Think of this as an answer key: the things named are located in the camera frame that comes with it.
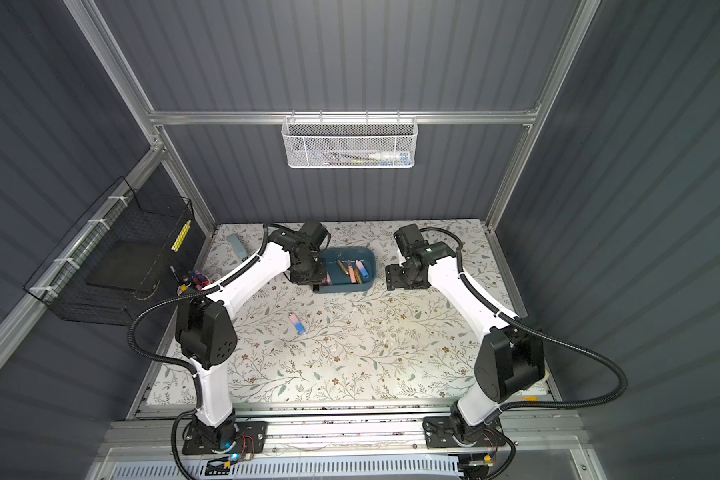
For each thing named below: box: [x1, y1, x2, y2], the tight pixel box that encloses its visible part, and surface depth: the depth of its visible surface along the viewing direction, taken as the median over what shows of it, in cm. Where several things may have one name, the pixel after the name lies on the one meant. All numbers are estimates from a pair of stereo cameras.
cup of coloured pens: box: [182, 269, 210, 291], surface depth 91 cm
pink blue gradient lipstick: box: [288, 313, 306, 335], surface depth 95 cm
